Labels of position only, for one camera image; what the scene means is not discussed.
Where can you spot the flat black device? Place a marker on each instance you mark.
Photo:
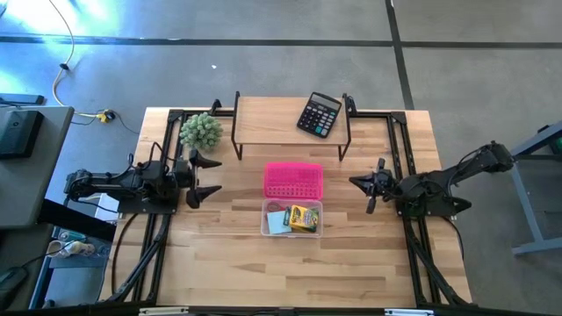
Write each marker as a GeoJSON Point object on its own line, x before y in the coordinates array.
{"type": "Point", "coordinates": [22, 99]}

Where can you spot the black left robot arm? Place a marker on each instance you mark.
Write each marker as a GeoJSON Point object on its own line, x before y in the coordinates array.
{"type": "Point", "coordinates": [127, 184]}

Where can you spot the black board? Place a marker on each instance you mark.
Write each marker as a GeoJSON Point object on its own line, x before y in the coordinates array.
{"type": "Point", "coordinates": [74, 217]}

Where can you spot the wooden shelf riser black legs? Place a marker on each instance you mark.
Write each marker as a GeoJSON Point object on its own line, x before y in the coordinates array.
{"type": "Point", "coordinates": [268, 120]}

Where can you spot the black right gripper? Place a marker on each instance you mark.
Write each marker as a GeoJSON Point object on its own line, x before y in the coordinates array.
{"type": "Point", "coordinates": [386, 186]}

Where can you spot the green succulent in white pot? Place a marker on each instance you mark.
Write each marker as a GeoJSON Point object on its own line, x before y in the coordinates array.
{"type": "Point", "coordinates": [201, 131]}

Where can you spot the black upright frame post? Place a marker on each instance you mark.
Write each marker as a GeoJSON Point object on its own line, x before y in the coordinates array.
{"type": "Point", "coordinates": [350, 102]}
{"type": "Point", "coordinates": [216, 105]}

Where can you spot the black aluminium table frame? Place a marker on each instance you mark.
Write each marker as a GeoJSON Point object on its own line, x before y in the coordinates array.
{"type": "Point", "coordinates": [175, 115]}

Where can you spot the white paper sheet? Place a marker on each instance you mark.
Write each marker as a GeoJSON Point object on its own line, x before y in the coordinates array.
{"type": "Point", "coordinates": [106, 210]}

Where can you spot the light blue sticky note pad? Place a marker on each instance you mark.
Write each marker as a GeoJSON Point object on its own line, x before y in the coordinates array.
{"type": "Point", "coordinates": [277, 224]}

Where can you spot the black computer mouse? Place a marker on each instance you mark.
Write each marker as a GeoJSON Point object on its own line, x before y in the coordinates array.
{"type": "Point", "coordinates": [12, 281]}

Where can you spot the black desk calculator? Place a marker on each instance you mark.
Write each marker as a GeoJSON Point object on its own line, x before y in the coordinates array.
{"type": "Point", "coordinates": [319, 115]}

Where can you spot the black box device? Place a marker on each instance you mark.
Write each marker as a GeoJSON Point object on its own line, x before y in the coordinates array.
{"type": "Point", "coordinates": [17, 134]}

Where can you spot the clear pencil case pink lid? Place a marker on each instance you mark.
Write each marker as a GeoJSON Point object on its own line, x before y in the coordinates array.
{"type": "Point", "coordinates": [293, 180]}

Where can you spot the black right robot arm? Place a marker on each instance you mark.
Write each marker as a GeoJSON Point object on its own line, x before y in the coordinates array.
{"type": "Point", "coordinates": [439, 188]}

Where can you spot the grey blue table frame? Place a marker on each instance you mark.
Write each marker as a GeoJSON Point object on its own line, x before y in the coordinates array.
{"type": "Point", "coordinates": [538, 248]}

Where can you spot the silver metal bracket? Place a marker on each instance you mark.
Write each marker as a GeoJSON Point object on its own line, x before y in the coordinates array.
{"type": "Point", "coordinates": [162, 311]}
{"type": "Point", "coordinates": [408, 312]}

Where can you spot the yellow green crayon box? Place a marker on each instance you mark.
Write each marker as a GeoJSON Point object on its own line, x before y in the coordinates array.
{"type": "Point", "coordinates": [304, 218]}

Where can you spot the blue storage cart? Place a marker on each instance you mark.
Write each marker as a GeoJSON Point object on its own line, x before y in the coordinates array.
{"type": "Point", "coordinates": [74, 285]}

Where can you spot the grey side desk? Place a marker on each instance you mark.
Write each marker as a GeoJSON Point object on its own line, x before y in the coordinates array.
{"type": "Point", "coordinates": [26, 193]}

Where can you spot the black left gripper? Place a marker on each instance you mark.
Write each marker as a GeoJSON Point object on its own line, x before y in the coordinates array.
{"type": "Point", "coordinates": [184, 182]}

